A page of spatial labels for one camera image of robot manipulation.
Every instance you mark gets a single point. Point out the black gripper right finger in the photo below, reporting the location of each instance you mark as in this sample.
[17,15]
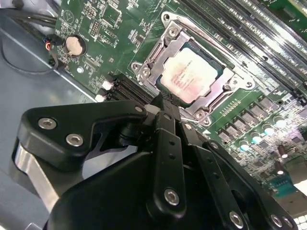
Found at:
[209,167]

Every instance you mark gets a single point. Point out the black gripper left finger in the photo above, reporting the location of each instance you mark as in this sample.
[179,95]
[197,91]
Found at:
[72,121]

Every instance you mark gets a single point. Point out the silver CPU green edge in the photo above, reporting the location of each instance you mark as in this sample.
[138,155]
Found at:
[189,76]

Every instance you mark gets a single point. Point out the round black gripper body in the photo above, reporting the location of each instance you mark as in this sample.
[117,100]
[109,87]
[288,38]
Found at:
[108,203]

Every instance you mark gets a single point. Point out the metal socket cover frame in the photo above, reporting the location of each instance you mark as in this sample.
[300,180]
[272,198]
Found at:
[171,52]

